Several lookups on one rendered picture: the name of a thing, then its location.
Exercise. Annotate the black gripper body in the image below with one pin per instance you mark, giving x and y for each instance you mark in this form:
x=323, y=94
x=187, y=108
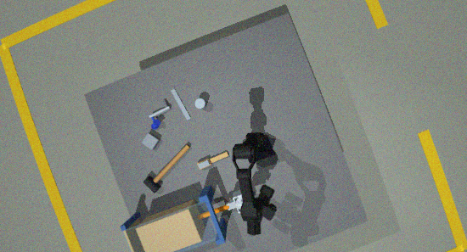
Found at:
x=265, y=193

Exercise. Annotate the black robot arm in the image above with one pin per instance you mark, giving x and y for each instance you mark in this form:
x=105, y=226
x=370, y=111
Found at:
x=251, y=209

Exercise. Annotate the wooden-handled mallet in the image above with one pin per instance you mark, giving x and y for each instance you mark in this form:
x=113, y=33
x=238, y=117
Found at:
x=153, y=184

